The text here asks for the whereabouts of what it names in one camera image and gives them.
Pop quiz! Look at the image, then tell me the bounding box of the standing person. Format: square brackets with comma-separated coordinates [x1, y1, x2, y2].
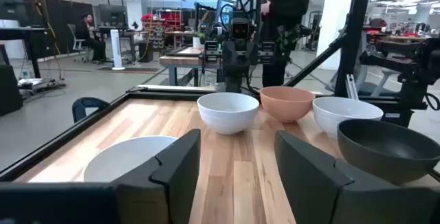
[260, 0, 312, 88]

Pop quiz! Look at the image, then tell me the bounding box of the black hook on table frame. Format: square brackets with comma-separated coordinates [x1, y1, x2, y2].
[71, 97, 111, 124]

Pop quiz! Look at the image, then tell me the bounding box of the white ribbed bowl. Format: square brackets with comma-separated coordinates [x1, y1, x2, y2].
[197, 91, 261, 136]

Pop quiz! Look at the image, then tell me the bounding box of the black monitor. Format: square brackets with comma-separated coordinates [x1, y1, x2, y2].
[98, 3, 129, 27]

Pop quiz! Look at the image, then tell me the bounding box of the black desk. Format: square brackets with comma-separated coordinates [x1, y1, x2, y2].
[0, 26, 47, 79]

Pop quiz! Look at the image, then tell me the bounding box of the black bowl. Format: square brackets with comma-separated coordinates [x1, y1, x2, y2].
[337, 119, 440, 186]

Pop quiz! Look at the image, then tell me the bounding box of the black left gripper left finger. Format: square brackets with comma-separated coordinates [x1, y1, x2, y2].
[113, 128, 202, 224]

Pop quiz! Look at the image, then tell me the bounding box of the wooden workbench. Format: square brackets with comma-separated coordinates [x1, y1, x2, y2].
[158, 47, 224, 87]

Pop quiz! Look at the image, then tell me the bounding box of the black cabinet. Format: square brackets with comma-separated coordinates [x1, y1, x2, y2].
[0, 64, 24, 117]

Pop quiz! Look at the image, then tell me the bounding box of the black rig post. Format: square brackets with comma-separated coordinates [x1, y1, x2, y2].
[333, 0, 374, 98]

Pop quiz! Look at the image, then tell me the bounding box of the white tower fan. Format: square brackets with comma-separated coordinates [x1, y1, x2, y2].
[109, 28, 126, 71]

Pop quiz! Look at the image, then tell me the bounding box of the dark floor mat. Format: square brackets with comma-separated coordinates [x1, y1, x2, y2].
[97, 65, 161, 75]

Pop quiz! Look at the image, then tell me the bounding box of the black partition panel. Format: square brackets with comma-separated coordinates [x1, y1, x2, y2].
[34, 0, 94, 60]

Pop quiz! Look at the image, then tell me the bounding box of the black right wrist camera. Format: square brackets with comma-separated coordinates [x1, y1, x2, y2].
[229, 16, 252, 42]

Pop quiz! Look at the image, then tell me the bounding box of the potted plant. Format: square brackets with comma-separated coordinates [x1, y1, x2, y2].
[192, 31, 206, 49]

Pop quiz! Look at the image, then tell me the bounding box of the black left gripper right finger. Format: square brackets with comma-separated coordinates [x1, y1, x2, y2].
[274, 130, 365, 224]

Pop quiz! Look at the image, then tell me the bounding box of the red shelf rack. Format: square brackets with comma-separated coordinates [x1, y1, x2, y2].
[141, 9, 183, 49]

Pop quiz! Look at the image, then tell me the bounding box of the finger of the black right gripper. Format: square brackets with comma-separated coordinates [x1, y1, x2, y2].
[204, 41, 221, 63]
[258, 41, 276, 64]

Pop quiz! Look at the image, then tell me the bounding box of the blue lit screen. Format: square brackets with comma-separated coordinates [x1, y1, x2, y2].
[215, 0, 238, 25]

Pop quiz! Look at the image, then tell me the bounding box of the seated person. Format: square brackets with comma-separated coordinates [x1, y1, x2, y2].
[76, 12, 107, 63]

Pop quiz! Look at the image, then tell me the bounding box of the black bin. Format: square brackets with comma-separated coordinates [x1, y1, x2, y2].
[137, 40, 155, 63]

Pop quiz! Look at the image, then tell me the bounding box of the grey office chair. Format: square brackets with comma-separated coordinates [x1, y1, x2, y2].
[67, 23, 87, 62]

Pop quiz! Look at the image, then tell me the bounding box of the light grey ribbed bowl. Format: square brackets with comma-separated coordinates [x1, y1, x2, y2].
[311, 96, 384, 139]

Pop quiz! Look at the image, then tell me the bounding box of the black diagonal rig brace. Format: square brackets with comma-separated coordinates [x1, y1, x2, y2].
[285, 33, 348, 87]

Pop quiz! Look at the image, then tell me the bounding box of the peach bowl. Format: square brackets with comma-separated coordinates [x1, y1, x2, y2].
[259, 86, 316, 123]

